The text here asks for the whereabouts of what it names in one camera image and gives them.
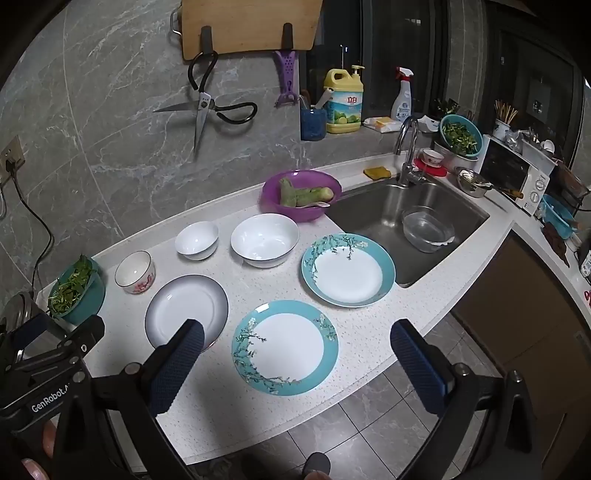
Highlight dark grey shoe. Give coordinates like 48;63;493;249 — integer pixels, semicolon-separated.
302;452;331;480

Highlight large white plate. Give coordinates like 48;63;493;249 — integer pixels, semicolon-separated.
230;213;300;268

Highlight purple peeler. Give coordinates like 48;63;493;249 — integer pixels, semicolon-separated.
273;50;298;108

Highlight brown cabinet door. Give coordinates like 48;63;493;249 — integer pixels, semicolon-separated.
452;231;591;462

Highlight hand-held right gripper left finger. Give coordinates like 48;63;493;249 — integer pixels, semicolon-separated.
55;318;206;480

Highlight purple plastic bowl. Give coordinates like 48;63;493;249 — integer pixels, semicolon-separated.
259;170;342;223

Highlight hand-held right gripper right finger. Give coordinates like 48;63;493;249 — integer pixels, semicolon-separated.
390;318;555;480

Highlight person's left hand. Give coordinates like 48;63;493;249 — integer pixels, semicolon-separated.
21;421;59;480

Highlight grey rimmed white plate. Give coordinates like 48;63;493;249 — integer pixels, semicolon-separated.
144;274;229;352

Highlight white spray bottle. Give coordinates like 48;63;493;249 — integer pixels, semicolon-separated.
390;66;414;123

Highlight teal plastic bowl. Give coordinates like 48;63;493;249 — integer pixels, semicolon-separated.
438;114;484;160
47;256;106;325

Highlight green vegetable piece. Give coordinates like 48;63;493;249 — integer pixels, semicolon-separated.
278;178;305;207
300;185;334;208

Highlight wooden cutting board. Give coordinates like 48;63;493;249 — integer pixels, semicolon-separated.
170;0;324;62

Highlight black handled kitchen scissors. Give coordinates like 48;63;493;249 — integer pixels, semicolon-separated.
153;51;258;155

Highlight teal floral plate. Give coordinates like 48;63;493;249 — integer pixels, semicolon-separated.
301;233;396;308
232;300;339;396

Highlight steel rice cooker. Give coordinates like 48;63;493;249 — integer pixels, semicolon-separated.
0;291;47;330

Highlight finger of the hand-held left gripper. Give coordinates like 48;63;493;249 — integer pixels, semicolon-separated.
7;314;63;352
18;315;106;370

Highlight wall socket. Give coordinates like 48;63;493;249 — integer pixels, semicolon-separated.
0;136;25;183

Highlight small white bowl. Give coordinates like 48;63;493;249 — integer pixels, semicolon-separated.
174;220;219;261

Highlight chopped greens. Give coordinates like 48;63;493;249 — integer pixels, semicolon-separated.
443;121;478;155

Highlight black power cable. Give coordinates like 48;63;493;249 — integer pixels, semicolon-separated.
4;159;55;296

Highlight chrome faucet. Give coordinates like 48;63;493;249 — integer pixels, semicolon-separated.
394;116;428;188

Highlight white microwave oven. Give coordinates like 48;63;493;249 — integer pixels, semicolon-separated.
480;136;555;217

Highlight bundle of chopsticks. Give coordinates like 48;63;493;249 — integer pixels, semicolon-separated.
494;99;518;124

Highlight leafy greens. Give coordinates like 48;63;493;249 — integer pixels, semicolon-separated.
48;254;98;317

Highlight red mat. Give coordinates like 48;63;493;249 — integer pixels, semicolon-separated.
413;157;448;178

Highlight steel pan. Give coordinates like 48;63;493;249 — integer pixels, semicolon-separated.
455;167;525;199

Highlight dark brown cloth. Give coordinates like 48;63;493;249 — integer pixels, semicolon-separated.
542;222;571;268

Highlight white and yellow sponge pack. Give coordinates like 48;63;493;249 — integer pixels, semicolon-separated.
362;115;404;134

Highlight red floral white bowl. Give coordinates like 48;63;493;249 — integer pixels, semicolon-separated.
115;250;155;295

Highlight stainless steel sink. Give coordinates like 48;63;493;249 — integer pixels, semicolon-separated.
325;178;490;289

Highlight yellow detergent bottle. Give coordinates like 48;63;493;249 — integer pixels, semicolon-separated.
323;65;365;134

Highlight blue cup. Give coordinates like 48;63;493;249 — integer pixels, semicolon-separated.
300;106;328;141

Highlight blue plastic basket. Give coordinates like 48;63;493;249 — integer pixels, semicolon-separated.
540;194;578;238

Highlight clear glass bowl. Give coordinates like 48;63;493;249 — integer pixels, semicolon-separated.
401;206;457;254

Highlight dark window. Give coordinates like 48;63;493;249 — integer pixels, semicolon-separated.
305;0;578;121

